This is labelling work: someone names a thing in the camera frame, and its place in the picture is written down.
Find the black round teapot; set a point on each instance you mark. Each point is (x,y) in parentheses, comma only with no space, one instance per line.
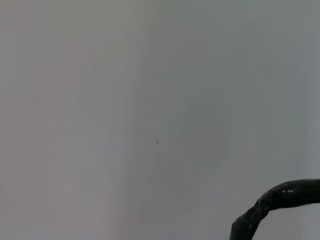
(275,200)

